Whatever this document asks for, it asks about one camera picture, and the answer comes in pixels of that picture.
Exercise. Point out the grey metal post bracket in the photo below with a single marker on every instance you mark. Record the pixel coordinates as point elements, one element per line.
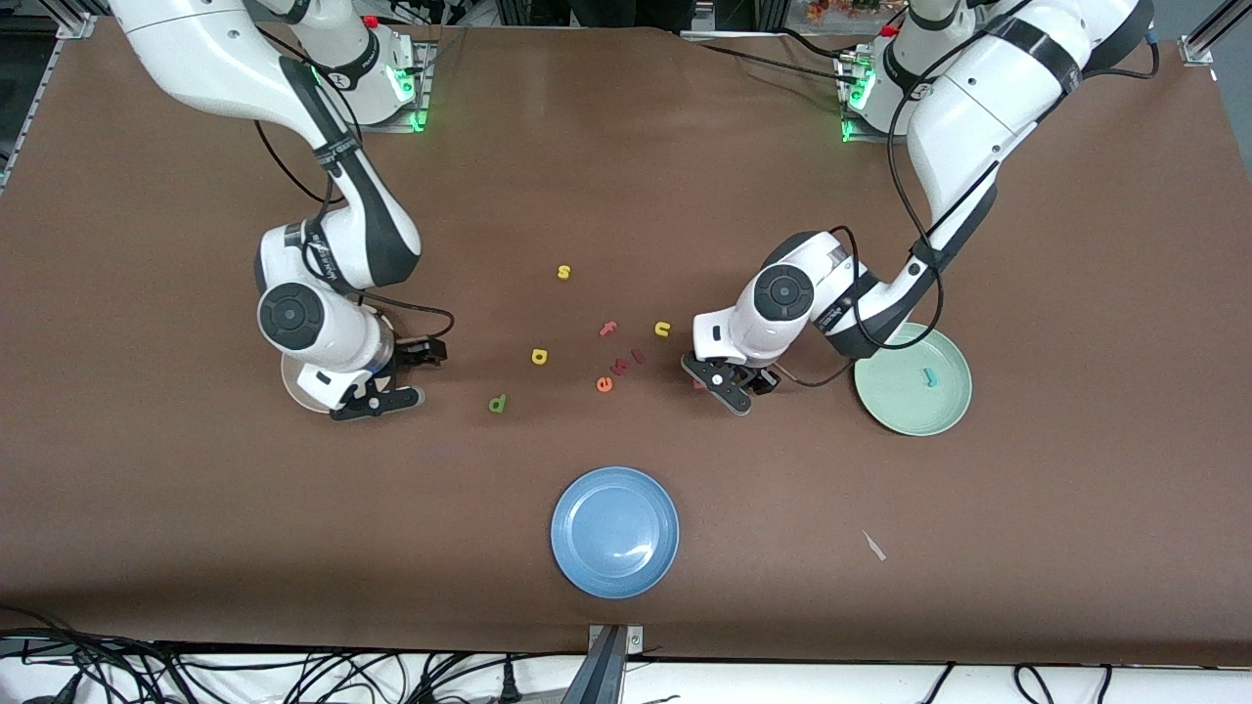
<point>634,640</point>

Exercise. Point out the blue plate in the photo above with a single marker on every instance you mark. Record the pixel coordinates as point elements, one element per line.
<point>614,533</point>

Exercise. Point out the white paper scrap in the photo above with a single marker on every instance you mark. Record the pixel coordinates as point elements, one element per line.
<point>873,546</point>

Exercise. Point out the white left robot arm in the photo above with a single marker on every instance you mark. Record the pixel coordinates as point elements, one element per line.
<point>978,108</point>

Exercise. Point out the aluminium frame profile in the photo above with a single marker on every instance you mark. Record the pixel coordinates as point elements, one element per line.
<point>73,24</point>
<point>1198,49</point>

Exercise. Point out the black aluminium frame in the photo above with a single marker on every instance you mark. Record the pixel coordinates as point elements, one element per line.
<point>768,12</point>

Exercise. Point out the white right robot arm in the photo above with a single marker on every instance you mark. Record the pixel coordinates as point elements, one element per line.
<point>196,49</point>

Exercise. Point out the black power plug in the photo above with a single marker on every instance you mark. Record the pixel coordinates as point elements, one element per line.
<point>509,684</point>

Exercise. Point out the orange artificial plant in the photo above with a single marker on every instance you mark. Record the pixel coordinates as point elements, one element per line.
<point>841,8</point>

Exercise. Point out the light green plate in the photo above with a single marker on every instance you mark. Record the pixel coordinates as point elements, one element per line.
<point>910,406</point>

